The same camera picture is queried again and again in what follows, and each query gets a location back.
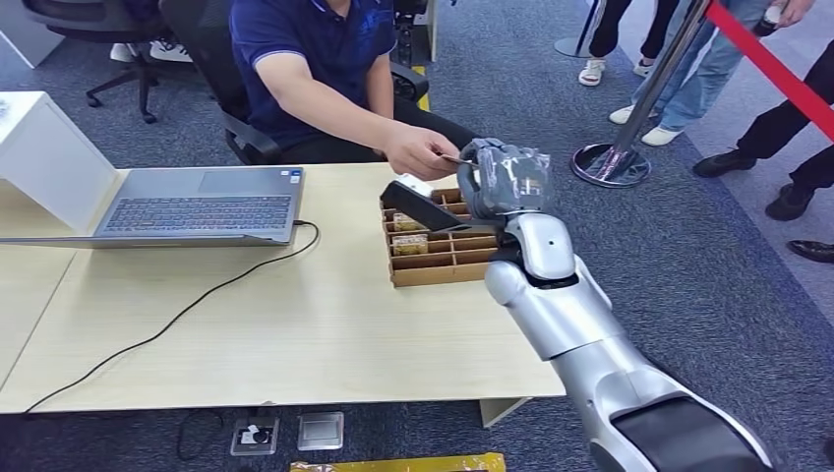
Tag dark bottle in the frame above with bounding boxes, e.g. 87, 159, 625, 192
753, 5, 784, 38

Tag chrome stanchion post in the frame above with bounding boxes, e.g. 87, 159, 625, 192
569, 0, 715, 190
554, 0, 606, 60

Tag white box stand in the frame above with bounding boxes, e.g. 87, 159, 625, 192
0, 90, 120, 236

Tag red barrier belt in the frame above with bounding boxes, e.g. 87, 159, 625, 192
705, 0, 834, 142

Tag black leather shoe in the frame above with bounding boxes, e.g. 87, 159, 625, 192
786, 239, 834, 266

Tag yellow floor tape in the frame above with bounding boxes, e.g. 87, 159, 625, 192
289, 452, 506, 472
411, 65, 433, 113

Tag standing person black trousers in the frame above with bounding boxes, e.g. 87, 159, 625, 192
577, 0, 683, 88

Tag robot right grey hand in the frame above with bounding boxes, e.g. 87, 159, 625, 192
455, 137, 557, 221

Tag standing person black shoes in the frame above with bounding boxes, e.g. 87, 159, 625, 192
691, 38, 834, 223

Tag black office chair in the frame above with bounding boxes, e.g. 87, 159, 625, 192
159, 0, 432, 167
23, 0, 172, 125

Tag person's right hand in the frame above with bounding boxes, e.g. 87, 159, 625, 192
382, 123, 463, 182

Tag floor socket box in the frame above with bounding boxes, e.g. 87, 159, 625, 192
229, 416, 281, 457

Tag wooden card organizer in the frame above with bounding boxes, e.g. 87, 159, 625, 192
380, 187, 503, 289

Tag table leg panel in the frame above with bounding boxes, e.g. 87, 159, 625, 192
478, 396, 533, 430

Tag black laptop cable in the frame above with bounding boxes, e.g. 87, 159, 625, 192
23, 219, 322, 416

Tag seated person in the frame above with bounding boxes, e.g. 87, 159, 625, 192
227, 0, 481, 182

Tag grey laptop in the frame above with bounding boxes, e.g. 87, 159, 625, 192
0, 165, 306, 250

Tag black floor cable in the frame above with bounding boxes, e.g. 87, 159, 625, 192
176, 408, 227, 462

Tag standing person blue jeans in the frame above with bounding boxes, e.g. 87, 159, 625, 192
608, 0, 815, 148

